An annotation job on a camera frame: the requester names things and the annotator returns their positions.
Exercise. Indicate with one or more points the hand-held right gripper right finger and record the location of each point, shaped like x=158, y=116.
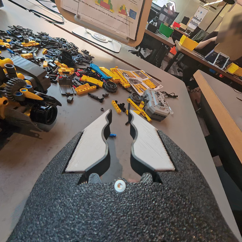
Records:
x=153, y=151

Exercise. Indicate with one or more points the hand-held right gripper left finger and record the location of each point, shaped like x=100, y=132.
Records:
x=89, y=151

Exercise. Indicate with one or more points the small blue toy pin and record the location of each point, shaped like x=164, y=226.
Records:
x=112, y=135

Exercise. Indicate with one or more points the short yellow toy beam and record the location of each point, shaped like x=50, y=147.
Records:
x=116, y=106

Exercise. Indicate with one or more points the grey desk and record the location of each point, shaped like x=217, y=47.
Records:
x=177, y=128

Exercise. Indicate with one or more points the small clear plastic stick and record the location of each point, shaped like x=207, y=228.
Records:
x=170, y=109

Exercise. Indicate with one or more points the grey toy battery hub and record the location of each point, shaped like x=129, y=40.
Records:
x=157, y=105

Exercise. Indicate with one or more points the grey toy wheel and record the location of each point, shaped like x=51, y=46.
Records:
x=135, y=98

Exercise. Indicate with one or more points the black toy tyre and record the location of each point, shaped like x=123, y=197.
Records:
x=110, y=87

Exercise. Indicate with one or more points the yellow striped leaflet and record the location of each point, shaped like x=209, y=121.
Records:
x=141, y=81

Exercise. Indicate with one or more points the blue curved toy panel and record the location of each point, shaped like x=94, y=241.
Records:
x=99, y=71

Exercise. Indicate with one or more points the yellow toy brick vehicle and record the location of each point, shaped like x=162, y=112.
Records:
x=26, y=94

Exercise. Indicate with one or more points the wooden background table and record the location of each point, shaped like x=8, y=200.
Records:
x=189, y=55
x=223, y=102

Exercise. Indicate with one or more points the orange cone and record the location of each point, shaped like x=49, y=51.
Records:
x=174, y=51

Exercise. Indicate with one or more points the pile of loose toy bricks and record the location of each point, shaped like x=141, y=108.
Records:
x=53, y=53

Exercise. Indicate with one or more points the yellow plastic bin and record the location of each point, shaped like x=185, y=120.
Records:
x=232, y=68
x=188, y=42

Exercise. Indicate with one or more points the green box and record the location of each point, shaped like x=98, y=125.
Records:
x=166, y=30

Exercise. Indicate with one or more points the black office chair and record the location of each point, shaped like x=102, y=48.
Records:
x=166, y=17

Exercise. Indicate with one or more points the clipboard with instruction sheet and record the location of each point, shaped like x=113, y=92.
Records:
x=102, y=15

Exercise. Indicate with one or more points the white standing sign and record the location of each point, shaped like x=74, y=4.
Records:
x=198, y=17

